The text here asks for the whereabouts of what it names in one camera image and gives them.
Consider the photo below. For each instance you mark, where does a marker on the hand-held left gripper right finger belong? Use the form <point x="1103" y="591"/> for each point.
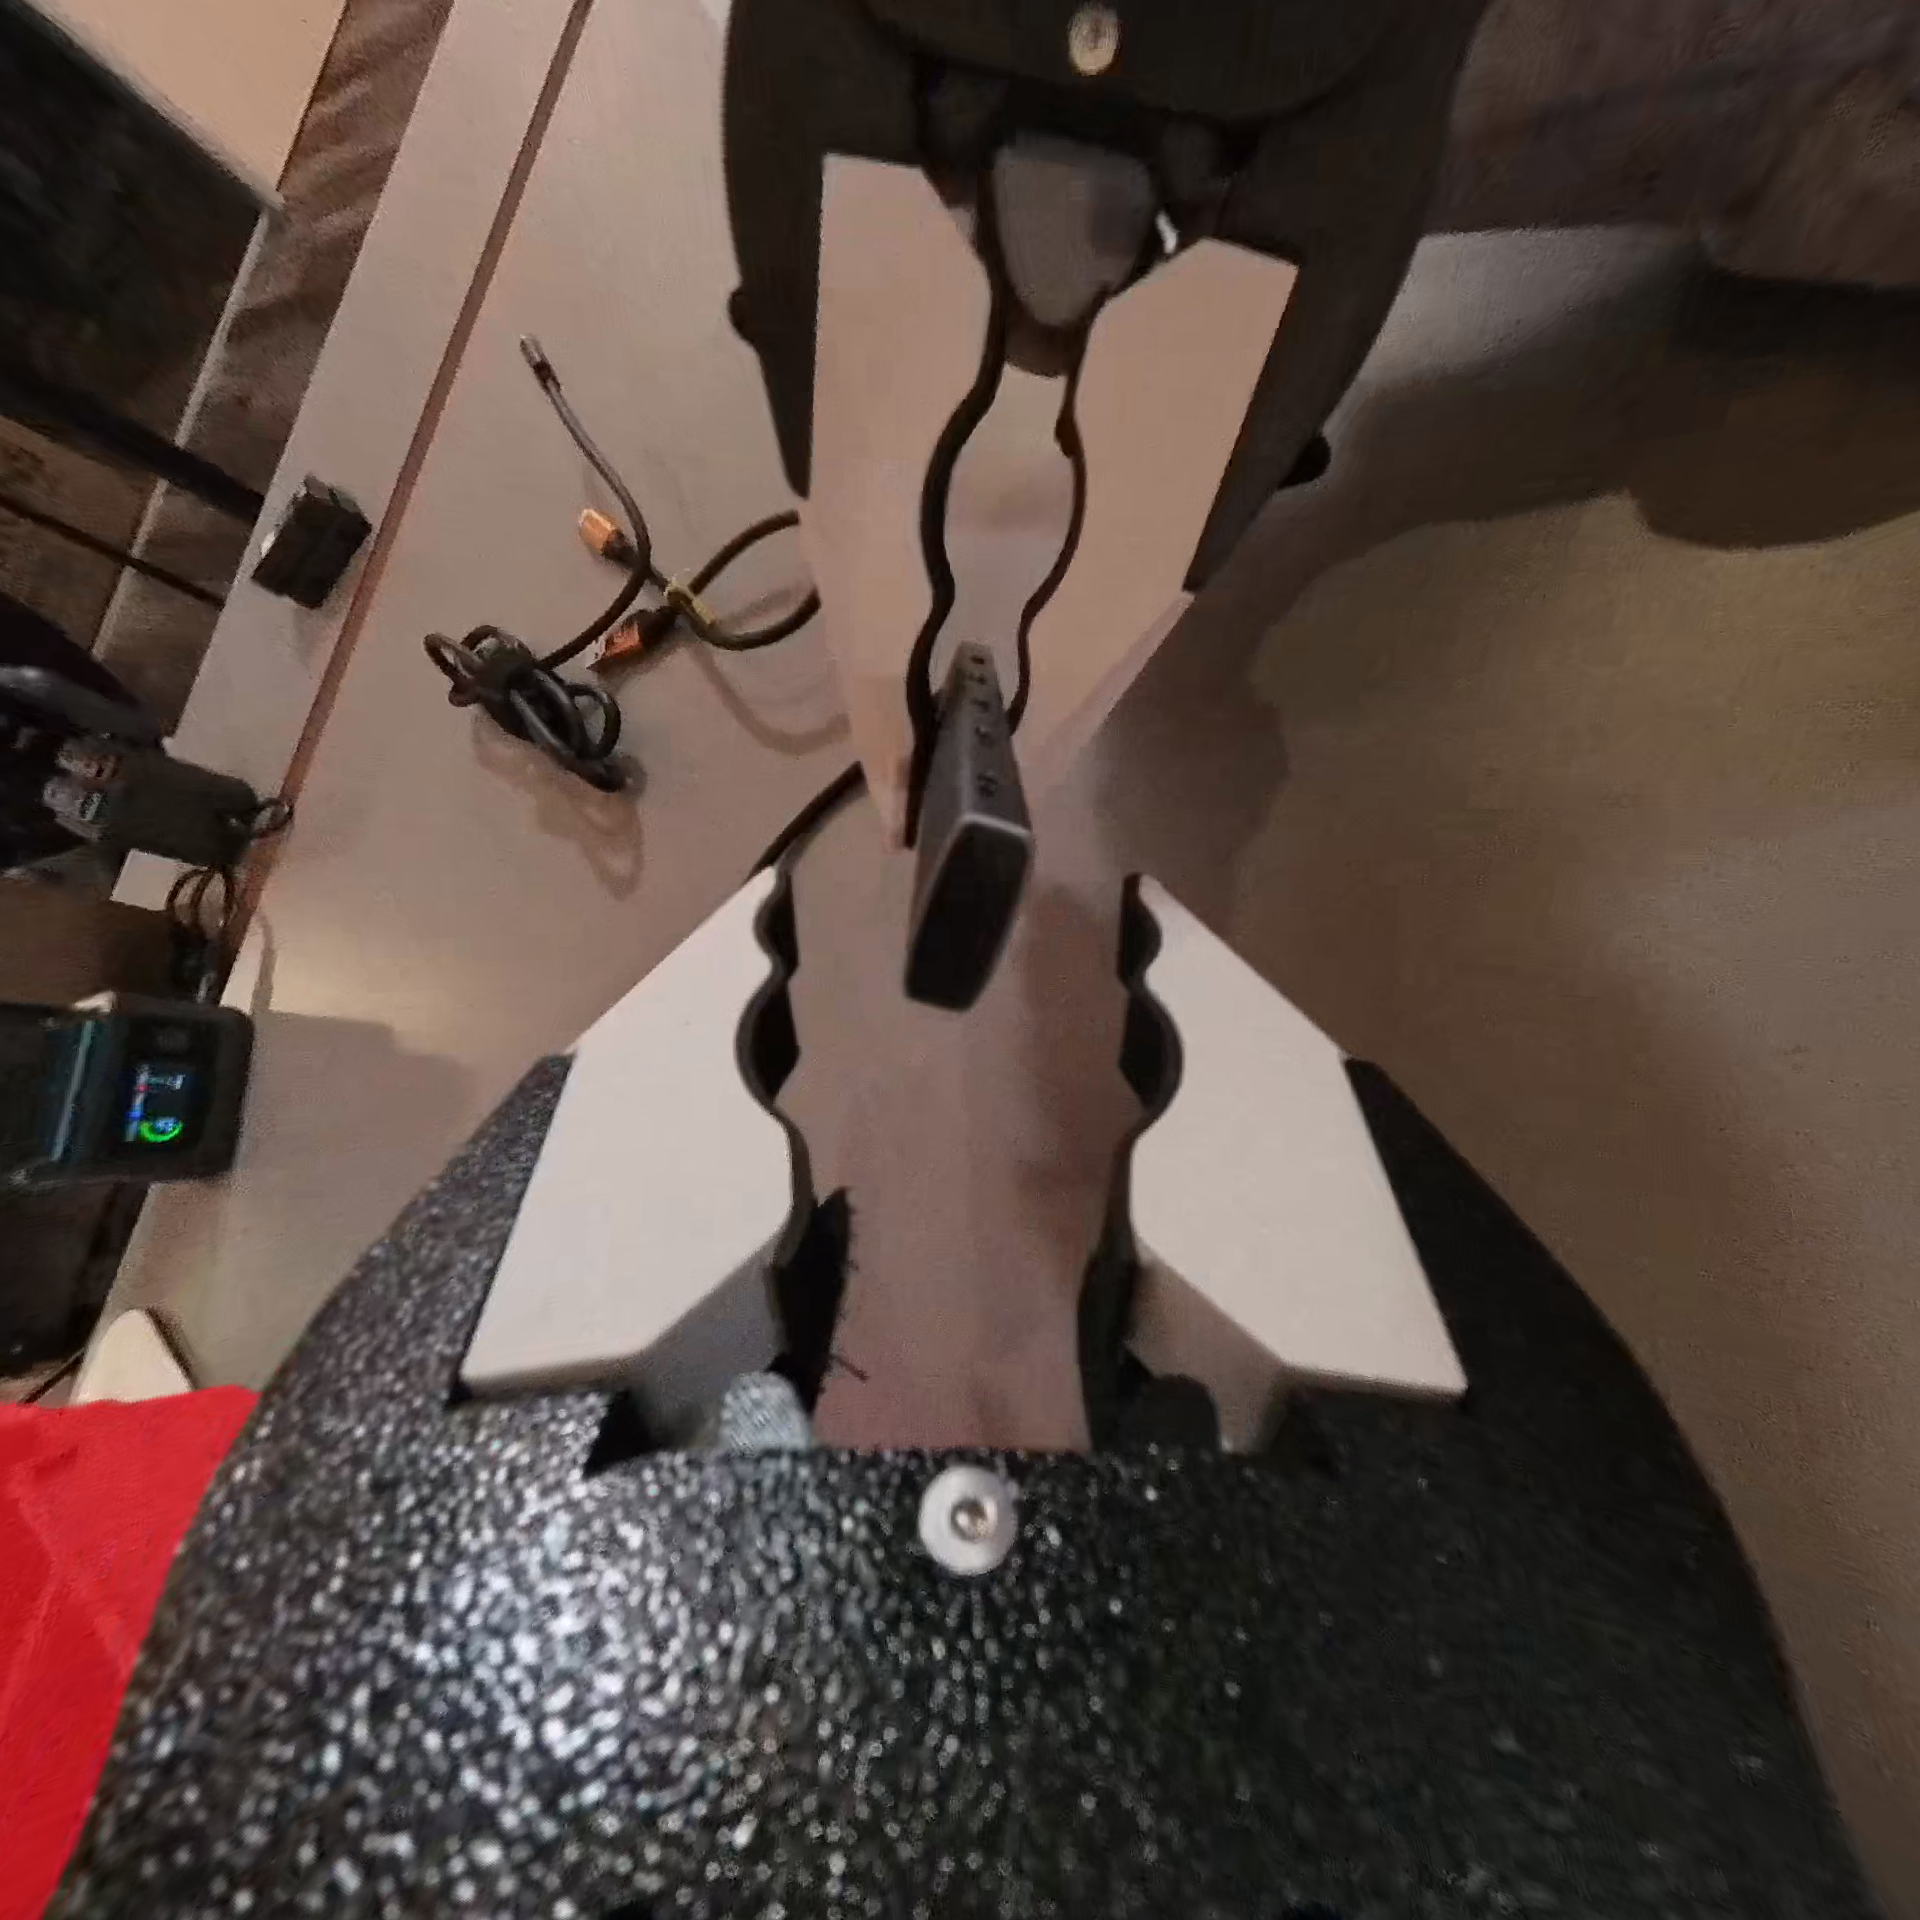
<point x="1291" y="1202"/>

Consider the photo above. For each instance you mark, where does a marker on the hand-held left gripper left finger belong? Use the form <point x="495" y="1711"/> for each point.
<point x="631" y="1202"/>

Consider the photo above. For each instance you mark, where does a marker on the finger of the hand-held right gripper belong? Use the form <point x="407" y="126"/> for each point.
<point x="1185" y="420"/>
<point x="868" y="451"/>

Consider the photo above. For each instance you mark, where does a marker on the grey usb hub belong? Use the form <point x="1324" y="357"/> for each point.
<point x="966" y="868"/>

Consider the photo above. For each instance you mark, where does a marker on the red plastic bin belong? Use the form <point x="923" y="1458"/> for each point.
<point x="75" y="1620"/>

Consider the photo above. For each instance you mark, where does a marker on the person's right forearm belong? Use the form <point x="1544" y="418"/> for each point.
<point x="1724" y="121"/>

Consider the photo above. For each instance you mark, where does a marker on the black multi-port charger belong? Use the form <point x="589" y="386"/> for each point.
<point x="162" y="800"/>

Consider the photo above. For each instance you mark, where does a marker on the black power station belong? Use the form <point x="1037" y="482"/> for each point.
<point x="90" y="1095"/>

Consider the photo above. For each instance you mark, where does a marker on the small black box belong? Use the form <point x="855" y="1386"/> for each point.
<point x="312" y="539"/>

